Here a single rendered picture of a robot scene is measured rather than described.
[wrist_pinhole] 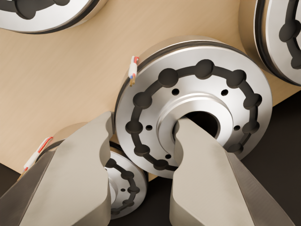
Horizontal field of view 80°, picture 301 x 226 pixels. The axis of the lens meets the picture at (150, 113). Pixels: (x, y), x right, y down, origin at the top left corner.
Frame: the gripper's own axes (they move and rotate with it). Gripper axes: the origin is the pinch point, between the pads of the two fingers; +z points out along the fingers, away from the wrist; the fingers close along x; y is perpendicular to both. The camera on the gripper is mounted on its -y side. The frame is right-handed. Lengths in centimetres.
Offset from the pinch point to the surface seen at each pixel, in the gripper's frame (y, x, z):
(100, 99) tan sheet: 0.5, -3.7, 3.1
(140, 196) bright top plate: 8.8, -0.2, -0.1
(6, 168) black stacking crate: 8.7, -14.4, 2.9
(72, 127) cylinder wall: 2.9, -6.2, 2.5
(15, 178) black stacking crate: 9.6, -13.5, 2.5
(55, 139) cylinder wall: 3.4, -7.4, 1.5
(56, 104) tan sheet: 1.0, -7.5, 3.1
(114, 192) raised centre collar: 7.5, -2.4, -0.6
